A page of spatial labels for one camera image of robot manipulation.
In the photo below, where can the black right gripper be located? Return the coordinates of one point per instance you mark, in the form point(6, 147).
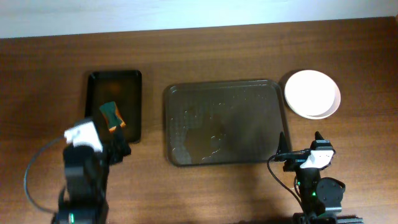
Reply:
point(298, 156)

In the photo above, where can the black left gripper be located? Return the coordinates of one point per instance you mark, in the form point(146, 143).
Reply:
point(115, 144)

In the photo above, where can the orange green sponge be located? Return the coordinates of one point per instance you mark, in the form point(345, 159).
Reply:
point(112, 116)

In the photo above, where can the white plate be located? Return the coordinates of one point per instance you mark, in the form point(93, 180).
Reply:
point(313, 107)
point(312, 83)

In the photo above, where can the white plate top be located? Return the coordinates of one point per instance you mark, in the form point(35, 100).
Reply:
point(313, 107)

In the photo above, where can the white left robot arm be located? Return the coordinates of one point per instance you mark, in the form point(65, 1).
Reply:
point(87, 162)

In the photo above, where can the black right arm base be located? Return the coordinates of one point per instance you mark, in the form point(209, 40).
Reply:
point(299, 218)

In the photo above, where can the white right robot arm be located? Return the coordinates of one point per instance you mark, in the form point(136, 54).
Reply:
point(319, 198)

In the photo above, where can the small black tray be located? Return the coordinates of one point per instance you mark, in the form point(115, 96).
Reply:
point(124, 88)

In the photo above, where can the large brown tray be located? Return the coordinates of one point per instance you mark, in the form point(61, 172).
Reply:
point(229, 122)

